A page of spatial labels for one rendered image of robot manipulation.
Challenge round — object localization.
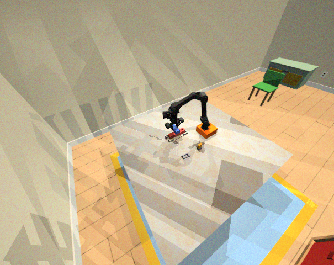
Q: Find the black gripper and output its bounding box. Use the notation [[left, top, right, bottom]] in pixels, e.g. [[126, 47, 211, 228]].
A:
[[165, 117, 184, 130]]

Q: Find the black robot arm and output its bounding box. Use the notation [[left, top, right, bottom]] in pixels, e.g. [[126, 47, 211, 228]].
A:
[[162, 92, 211, 131]]

